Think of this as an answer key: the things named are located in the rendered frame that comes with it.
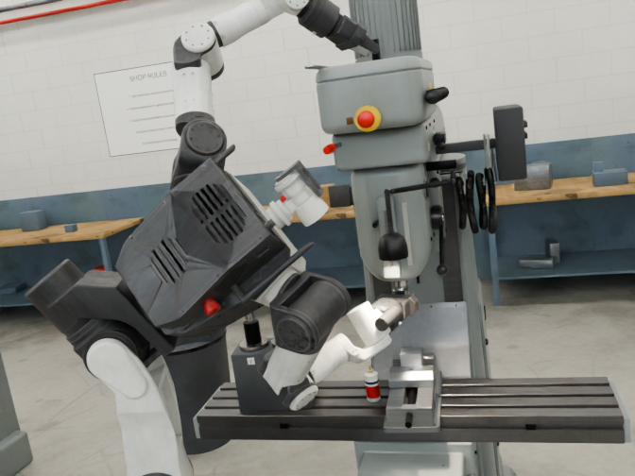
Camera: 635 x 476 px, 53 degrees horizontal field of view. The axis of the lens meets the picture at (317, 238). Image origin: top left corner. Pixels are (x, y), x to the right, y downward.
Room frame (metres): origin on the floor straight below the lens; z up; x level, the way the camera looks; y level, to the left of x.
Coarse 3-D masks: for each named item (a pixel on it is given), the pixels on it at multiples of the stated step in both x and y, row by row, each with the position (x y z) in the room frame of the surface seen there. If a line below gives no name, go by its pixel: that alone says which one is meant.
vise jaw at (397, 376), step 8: (392, 368) 1.70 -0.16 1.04; (400, 368) 1.69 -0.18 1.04; (408, 368) 1.69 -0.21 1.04; (416, 368) 1.68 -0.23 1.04; (424, 368) 1.67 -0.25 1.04; (432, 368) 1.67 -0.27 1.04; (392, 376) 1.67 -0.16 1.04; (400, 376) 1.66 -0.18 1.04; (408, 376) 1.66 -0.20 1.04; (416, 376) 1.65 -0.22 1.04; (424, 376) 1.65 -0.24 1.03; (432, 376) 1.64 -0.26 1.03; (392, 384) 1.66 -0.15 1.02; (400, 384) 1.65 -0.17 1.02; (408, 384) 1.65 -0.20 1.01; (416, 384) 1.64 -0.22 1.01; (424, 384) 1.64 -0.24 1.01; (432, 384) 1.63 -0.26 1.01
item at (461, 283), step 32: (448, 192) 2.05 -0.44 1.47; (448, 224) 2.05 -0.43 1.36; (448, 256) 2.06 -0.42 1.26; (384, 288) 2.12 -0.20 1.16; (416, 288) 2.09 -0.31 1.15; (448, 288) 2.06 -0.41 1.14; (480, 288) 2.29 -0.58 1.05; (480, 320) 2.10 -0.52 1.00; (480, 352) 2.07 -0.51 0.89; (480, 448) 2.05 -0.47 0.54
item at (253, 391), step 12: (240, 348) 1.81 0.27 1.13; (252, 348) 1.78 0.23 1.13; (264, 348) 1.79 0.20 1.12; (240, 360) 1.77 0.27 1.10; (252, 360) 1.76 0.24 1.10; (240, 372) 1.77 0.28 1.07; (252, 372) 1.77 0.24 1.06; (240, 384) 1.77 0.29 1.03; (252, 384) 1.77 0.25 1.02; (264, 384) 1.76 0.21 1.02; (240, 396) 1.77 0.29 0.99; (252, 396) 1.77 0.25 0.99; (264, 396) 1.76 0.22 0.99; (276, 396) 1.76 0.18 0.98; (240, 408) 1.77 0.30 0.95; (252, 408) 1.77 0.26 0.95; (264, 408) 1.76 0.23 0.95; (276, 408) 1.76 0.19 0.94; (288, 408) 1.75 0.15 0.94; (300, 408) 1.74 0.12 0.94
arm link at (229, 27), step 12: (228, 12) 1.59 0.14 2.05; (240, 12) 1.59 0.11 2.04; (252, 12) 1.59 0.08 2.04; (216, 24) 1.57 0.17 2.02; (228, 24) 1.58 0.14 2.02; (240, 24) 1.59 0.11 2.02; (252, 24) 1.60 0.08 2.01; (216, 36) 1.57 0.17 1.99; (228, 36) 1.58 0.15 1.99; (240, 36) 1.61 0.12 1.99; (216, 48) 1.55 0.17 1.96; (216, 60) 1.57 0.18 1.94; (216, 72) 1.60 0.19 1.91
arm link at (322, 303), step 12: (312, 288) 1.24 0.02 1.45; (324, 288) 1.23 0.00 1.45; (300, 300) 1.20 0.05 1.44; (312, 300) 1.19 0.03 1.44; (324, 300) 1.20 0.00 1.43; (336, 300) 1.22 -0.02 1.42; (312, 312) 1.17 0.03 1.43; (324, 312) 1.18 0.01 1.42; (336, 312) 1.21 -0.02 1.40; (324, 324) 1.17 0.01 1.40; (324, 336) 1.22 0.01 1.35
